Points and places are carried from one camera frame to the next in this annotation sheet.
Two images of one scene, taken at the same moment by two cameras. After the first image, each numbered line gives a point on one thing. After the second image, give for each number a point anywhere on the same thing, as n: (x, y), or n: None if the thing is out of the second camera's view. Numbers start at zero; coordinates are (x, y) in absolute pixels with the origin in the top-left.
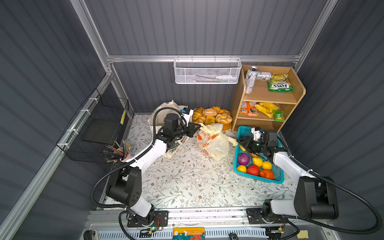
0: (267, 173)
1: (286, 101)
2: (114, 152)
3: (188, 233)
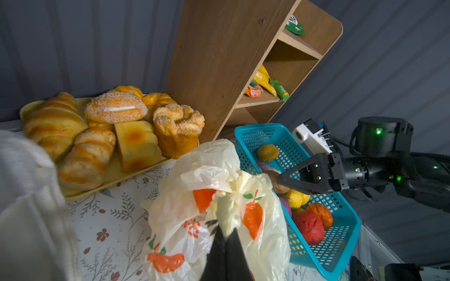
0: (326, 217)
1: (240, 62)
2: None
3: None
